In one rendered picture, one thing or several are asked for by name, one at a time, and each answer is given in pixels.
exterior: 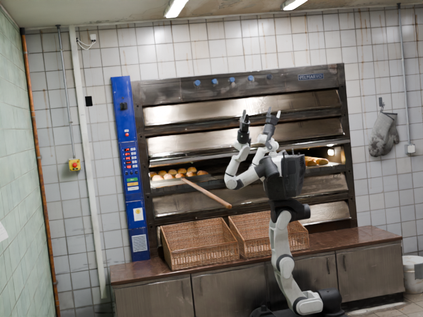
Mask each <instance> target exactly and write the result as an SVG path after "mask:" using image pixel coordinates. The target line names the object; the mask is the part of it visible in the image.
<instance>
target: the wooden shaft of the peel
mask: <svg viewBox="0 0 423 317"><path fill-rule="evenodd" d="M182 180H183V181H184V182H186V183H187V184H189V185H191V186H192V187H194V188H195V189H197V190H199V191H200V192H202V193H203V194H205V195H207V196H208V197H210V198H212V199H213V200H215V201H216V202H218V203H220V204H221V205H223V206H225V207H226V208H228V209H231V208H232V205H231V204H229V203H227V202H225V201H224V200H222V199H220V198H219V197H217V196H215V195H213V194H212V193H210V192H208V191H206V190H205V189H203V188H201V187H200V186H197V185H196V184H194V183H193V182H191V181H189V180H187V179H185V178H182Z"/></svg>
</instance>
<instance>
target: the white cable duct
mask: <svg viewBox="0 0 423 317"><path fill-rule="evenodd" d="M69 35H70V45H71V50H72V60H73V66H74V76H75V82H76V92H77V102H78V108H79V118H80V124H81V134H82V144H83V149H84V159H85V165H86V175H87V185H88V191H89V201H90V207H91V217H92V222H93V233H94V243H95V249H96V258H97V265H98V274H99V285H100V290H101V298H102V299H104V298H107V293H106V283H105V277H104V267H103V257H102V251H101V241H100V235H99V225H98V215H97V209H96V199H95V193H94V183H93V173H92V167H91V157H90V151H89V141H88V135H87V125H86V115H85V109H84V99H83V93H82V83H81V73H80V67H79V57H78V51H77V42H76V31H75V25H69Z"/></svg>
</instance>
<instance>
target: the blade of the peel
mask: <svg viewBox="0 0 423 317"><path fill-rule="evenodd" d="M204 177H211V174H204V175H194V176H189V177H185V178H186V179H187V180H188V179H198V178H204ZM180 180H181V178H180V177H179V178H173V179H164V180H158V181H153V180H152V179H151V180H150V181H151V183H153V184H158V183H163V182H173V181H180Z"/></svg>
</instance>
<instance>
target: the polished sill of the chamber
mask: <svg viewBox="0 0 423 317"><path fill-rule="evenodd" d="M345 168H346V165H345V164H336V165H326V166H321V167H311V168H306V169H305V174H306V173H312V172H321V171H326V170H336V169H345ZM194 184H196V185H197V186H200V187H203V186H213V185H218V184H225V179H216V180H210V181H201V182H194ZM189 188H193V187H192V186H191V185H189V184H187V183H186V184H176V185H171V186H161V187H151V193H155V192H164V191H173V190H179V189H189Z"/></svg>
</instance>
